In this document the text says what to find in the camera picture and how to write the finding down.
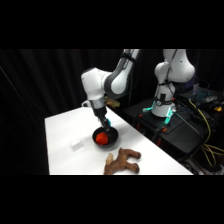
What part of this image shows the white cube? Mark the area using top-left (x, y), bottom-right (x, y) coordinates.
top-left (69, 139), bottom-right (84, 151)

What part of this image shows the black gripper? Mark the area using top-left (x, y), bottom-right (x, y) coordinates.
top-left (95, 107), bottom-right (113, 133)

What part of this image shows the tan wrist attachment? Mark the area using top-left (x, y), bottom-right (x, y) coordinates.
top-left (105, 97), bottom-right (121, 108)

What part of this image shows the black robot stand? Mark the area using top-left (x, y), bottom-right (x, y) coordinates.
top-left (123, 97), bottom-right (209, 160)

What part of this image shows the brown plush animal toy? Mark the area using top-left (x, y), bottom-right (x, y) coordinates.
top-left (103, 147), bottom-right (142, 176)

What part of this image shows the black bowl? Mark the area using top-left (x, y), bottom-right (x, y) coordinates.
top-left (92, 126), bottom-right (120, 150)

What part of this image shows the electronics box with lights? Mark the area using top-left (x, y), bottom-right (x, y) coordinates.
top-left (185, 87), bottom-right (224, 104)

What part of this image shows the red cube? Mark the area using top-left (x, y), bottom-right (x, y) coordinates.
top-left (94, 132), bottom-right (110, 146)

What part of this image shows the black curtain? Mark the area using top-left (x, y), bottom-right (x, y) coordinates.
top-left (0, 49), bottom-right (224, 176)

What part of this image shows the yellow cable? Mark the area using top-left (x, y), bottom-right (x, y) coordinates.
top-left (188, 98), bottom-right (224, 168)

